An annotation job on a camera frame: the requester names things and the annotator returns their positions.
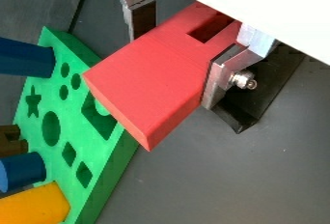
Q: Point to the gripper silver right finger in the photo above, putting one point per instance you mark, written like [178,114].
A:
[228,69]

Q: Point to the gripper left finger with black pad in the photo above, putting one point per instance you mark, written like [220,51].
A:
[140,16]

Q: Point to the red double-square block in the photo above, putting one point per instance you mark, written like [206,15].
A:
[150,82]

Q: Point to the green shape-sorter board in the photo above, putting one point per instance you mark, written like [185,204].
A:
[85,145]

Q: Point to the brown double-square block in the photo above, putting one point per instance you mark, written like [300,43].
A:
[11,144]

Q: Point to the black curved stand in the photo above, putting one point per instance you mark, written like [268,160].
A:
[242,107]

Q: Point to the blue octagonal prism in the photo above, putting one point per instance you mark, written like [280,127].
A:
[26,59]

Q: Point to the blue cylinder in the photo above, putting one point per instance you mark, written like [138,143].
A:
[22,170]

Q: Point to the yellow rectangular block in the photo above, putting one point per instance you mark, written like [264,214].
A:
[33,205]

